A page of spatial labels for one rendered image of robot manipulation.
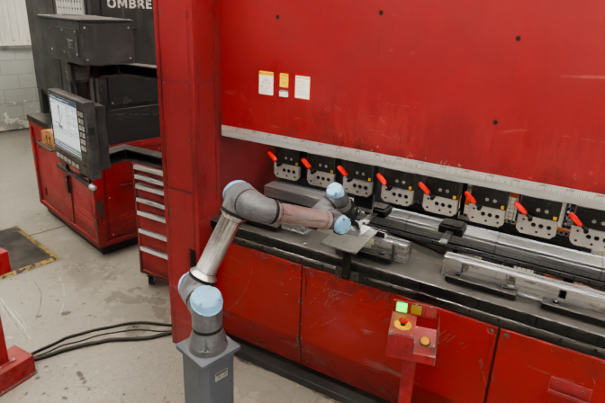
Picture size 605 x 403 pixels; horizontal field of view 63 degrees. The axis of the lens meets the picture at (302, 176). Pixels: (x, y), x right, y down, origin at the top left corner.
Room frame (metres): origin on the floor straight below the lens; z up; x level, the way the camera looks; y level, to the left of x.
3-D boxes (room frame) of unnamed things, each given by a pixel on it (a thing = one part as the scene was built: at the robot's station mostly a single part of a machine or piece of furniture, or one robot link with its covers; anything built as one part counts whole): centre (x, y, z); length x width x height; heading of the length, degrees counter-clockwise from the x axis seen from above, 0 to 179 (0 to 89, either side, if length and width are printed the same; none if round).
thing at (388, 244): (2.24, -0.36, 0.92); 0.39 x 0.06 x 0.10; 61
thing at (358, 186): (2.27, -0.29, 1.26); 0.15 x 0.09 x 0.17; 61
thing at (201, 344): (1.59, 0.34, 0.82); 0.15 x 0.15 x 0.10
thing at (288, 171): (2.47, 0.07, 1.26); 0.15 x 0.09 x 0.17; 61
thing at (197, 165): (2.88, 0.46, 1.15); 0.85 x 0.25 x 2.30; 151
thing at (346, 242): (2.13, -0.24, 1.00); 0.26 x 0.18 x 0.01; 151
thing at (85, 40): (2.41, 1.06, 1.53); 0.51 x 0.25 x 0.85; 45
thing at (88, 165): (2.31, 1.08, 1.42); 0.45 x 0.12 x 0.36; 45
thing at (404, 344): (1.76, -0.50, 0.75); 0.20 x 0.16 x 0.18; 75
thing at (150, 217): (3.29, 0.84, 0.50); 0.50 x 0.50 x 1.00; 61
